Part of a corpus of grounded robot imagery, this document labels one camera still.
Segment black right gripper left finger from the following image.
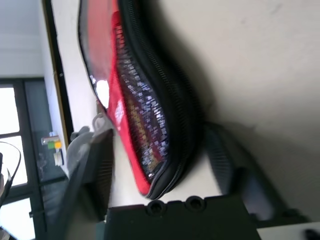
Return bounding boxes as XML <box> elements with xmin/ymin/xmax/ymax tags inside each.
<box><xmin>47</xmin><ymin>128</ymin><xmax>115</xmax><ymax>240</ymax></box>

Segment small white wall item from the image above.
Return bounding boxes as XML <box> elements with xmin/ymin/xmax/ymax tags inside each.
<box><xmin>53</xmin><ymin>149</ymin><xmax>65</xmax><ymax>166</ymax></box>

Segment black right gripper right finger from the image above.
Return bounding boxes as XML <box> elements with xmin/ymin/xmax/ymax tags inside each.
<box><xmin>204</xmin><ymin>122</ymin><xmax>311</xmax><ymax>223</ymax></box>

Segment red black paddle case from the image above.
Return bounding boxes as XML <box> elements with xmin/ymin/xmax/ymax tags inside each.
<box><xmin>77</xmin><ymin>0</ymin><xmax>208</xmax><ymax>201</ymax></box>

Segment grey box coloured buttons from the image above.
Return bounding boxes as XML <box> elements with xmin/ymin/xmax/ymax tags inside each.
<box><xmin>41</xmin><ymin>135</ymin><xmax>63</xmax><ymax>151</ymax></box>

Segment grey plush keychain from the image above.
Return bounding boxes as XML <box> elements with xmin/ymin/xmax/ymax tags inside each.
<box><xmin>65</xmin><ymin>112</ymin><xmax>111</xmax><ymax>181</ymax></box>

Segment dark framed window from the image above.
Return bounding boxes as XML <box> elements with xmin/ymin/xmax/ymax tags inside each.
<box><xmin>0</xmin><ymin>77</ymin><xmax>68</xmax><ymax>240</ymax></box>

